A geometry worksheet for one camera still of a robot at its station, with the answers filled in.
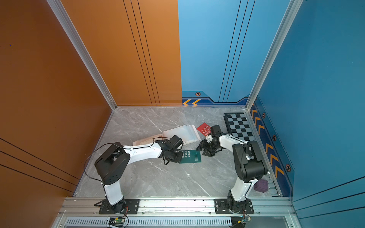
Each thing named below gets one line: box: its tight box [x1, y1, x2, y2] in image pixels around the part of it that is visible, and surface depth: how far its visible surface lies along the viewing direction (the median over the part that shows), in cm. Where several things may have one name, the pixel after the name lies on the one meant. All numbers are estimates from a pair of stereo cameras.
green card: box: [179, 149, 202, 164], surface depth 93 cm
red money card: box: [196, 122, 212, 137], surface depth 107 cm
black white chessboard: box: [223, 112, 256, 143], surface depth 107 cm
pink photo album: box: [132, 124, 202, 146], surface depth 104 cm
